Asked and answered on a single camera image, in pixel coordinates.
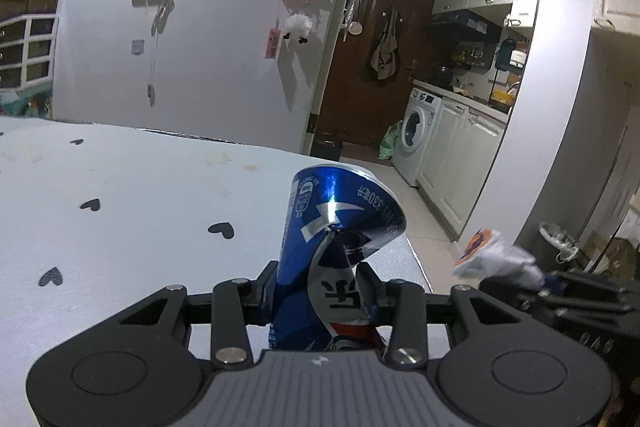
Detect grey bin with white liner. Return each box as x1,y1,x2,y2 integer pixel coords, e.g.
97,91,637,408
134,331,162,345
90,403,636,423
538,222,583,265

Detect white washing machine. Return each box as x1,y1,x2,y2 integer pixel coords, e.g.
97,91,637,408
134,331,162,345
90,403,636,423
392,87,443,188

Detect brown wooden door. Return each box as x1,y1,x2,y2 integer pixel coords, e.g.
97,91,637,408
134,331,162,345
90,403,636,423
317,0,436,148

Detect hanging cloth bag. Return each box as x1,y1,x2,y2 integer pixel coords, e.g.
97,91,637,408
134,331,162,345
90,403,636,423
370,4,401,80

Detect white wrapper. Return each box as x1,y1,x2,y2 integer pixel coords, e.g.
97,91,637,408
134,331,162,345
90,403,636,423
452,228,546,290

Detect crushed blue can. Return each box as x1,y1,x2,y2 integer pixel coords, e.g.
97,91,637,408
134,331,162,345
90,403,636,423
270,164,407,353

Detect small black bin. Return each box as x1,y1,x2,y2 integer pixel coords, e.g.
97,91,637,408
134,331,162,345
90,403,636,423
311,133,343,160

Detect white fluffy sheep toy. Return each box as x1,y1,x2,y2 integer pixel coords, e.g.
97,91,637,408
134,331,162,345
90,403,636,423
282,13,316,44

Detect white framed cabinet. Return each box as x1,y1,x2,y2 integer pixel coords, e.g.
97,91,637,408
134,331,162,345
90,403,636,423
0,0,63,118

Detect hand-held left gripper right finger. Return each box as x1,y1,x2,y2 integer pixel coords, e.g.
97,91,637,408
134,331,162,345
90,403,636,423
357,263,523,369

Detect black range hood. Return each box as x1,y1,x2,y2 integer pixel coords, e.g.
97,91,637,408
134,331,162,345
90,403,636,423
430,10,502,42

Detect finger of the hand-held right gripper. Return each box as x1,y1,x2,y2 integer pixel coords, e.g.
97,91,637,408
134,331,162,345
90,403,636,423
479,276,551,315

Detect green plastic bag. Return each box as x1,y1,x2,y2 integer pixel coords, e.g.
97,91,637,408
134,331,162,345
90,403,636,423
377,121,403,160

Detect white base cabinets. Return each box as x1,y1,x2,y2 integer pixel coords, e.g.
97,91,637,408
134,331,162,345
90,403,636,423
416,99,511,242

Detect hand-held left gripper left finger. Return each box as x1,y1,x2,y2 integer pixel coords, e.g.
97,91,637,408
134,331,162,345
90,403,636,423
116,260,280,369

